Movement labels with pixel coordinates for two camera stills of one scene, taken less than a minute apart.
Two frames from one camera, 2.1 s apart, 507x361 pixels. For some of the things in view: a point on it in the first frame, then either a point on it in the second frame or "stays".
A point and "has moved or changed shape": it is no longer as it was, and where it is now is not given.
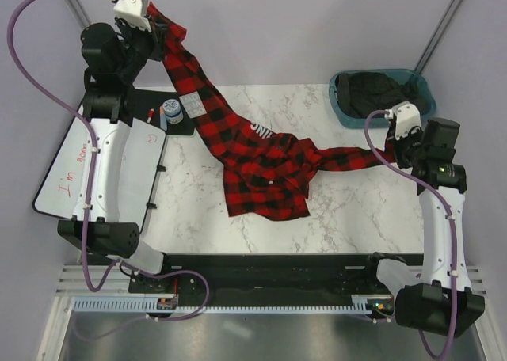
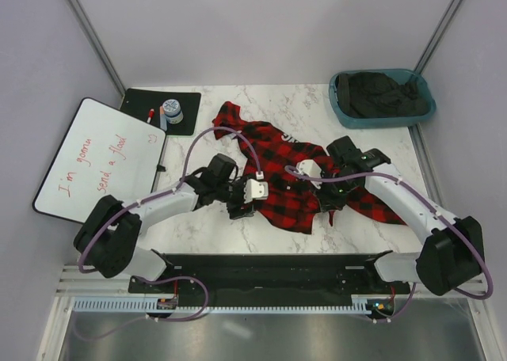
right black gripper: x=415 y=132 → x=328 y=202
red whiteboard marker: x=151 y=114 stays
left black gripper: x=154 y=37 → x=234 y=210
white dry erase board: x=141 y=159 stays
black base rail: x=245 y=279 stays
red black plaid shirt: x=268 y=173 has moved or changed shape
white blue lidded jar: x=173 y=111 stays
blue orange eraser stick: x=163 y=119 stays
